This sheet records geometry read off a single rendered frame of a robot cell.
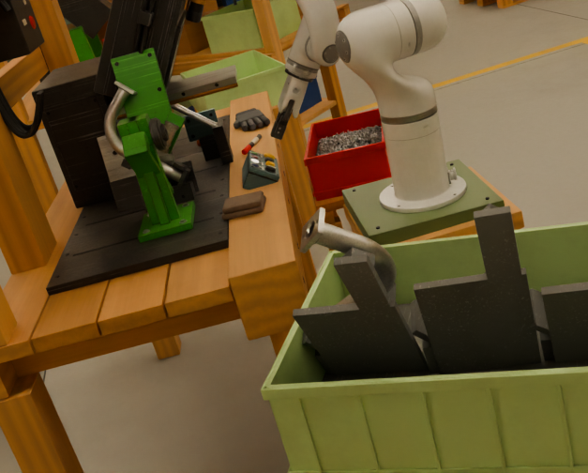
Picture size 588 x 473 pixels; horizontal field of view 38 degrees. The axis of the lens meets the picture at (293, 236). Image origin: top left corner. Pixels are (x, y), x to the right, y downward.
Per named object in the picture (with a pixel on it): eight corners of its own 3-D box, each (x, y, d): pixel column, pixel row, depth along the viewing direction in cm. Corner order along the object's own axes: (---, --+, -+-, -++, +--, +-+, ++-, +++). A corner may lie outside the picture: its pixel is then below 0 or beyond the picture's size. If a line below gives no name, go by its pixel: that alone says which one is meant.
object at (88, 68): (149, 160, 261) (112, 53, 248) (139, 192, 233) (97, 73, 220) (92, 175, 262) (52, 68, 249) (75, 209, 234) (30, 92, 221)
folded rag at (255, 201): (222, 221, 197) (218, 209, 195) (227, 207, 204) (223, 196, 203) (263, 212, 195) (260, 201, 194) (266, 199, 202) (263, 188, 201)
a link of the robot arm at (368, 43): (448, 110, 175) (430, -7, 165) (370, 138, 169) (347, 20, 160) (417, 100, 185) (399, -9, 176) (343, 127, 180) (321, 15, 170)
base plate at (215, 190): (231, 119, 288) (229, 114, 287) (230, 247, 187) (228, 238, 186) (113, 152, 290) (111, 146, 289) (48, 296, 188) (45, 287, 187)
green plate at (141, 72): (180, 127, 226) (158, 49, 223) (176, 128, 218) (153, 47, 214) (139, 138, 226) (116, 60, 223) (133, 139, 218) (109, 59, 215)
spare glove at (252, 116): (229, 122, 277) (227, 114, 276) (260, 113, 279) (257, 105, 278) (239, 136, 259) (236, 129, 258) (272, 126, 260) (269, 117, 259)
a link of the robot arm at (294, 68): (320, 72, 210) (316, 83, 211) (317, 66, 218) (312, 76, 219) (289, 61, 208) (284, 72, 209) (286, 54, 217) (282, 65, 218)
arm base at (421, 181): (457, 170, 193) (445, 93, 186) (474, 201, 176) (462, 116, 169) (375, 188, 195) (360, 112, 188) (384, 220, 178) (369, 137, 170)
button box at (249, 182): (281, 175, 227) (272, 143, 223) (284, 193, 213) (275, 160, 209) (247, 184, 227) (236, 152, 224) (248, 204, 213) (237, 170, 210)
